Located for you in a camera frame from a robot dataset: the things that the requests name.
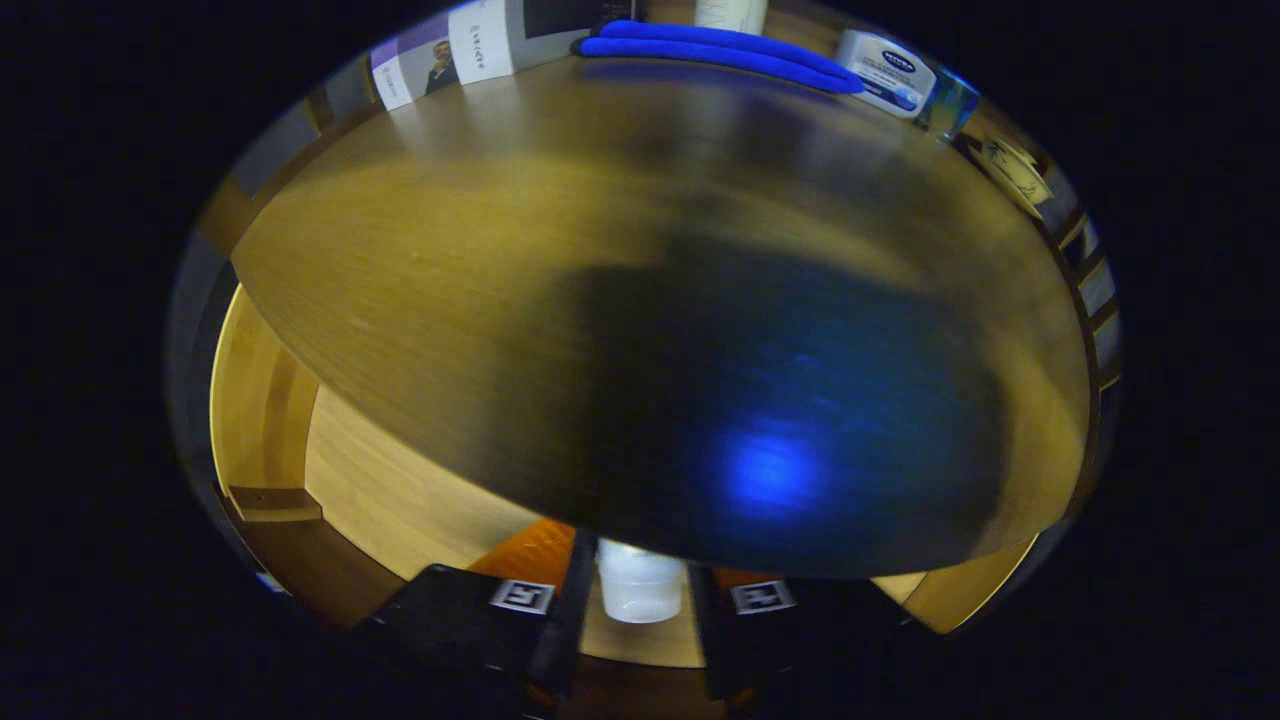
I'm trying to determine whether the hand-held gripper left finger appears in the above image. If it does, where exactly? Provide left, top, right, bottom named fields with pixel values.
left=365, top=520, right=599, bottom=717

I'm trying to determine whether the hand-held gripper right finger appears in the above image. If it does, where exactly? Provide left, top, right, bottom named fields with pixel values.
left=686, top=562, right=916, bottom=706

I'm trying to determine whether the small white jar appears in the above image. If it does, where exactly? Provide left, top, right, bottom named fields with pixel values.
left=597, top=538, right=688, bottom=624

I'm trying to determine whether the wooden drawer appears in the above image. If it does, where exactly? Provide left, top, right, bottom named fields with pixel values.
left=210, top=285, right=1041, bottom=671

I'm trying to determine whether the wooden countertop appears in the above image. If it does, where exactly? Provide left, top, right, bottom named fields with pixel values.
left=230, top=20, right=1091, bottom=581

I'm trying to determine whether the wooden cabinet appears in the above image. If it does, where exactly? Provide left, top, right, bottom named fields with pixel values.
left=165, top=0, right=1126, bottom=641

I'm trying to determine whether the yellow lidded teacup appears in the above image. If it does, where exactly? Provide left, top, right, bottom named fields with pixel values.
left=965, top=135, right=1056, bottom=221

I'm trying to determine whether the blue folded cloth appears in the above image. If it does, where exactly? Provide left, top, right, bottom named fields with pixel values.
left=570, top=18, right=866, bottom=96

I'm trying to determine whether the purple book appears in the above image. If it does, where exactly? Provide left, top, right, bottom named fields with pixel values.
left=370, top=15, right=461, bottom=111

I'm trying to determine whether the teal bottle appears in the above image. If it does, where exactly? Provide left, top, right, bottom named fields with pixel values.
left=915, top=65, right=981, bottom=141

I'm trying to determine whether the white bottle with blue cap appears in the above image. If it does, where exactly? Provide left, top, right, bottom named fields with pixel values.
left=835, top=28, right=939, bottom=121

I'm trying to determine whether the white book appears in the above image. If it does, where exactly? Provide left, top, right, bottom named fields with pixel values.
left=448, top=0, right=641, bottom=86

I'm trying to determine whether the white pump bottle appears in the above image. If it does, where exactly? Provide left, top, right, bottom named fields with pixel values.
left=693, top=0, right=769, bottom=36

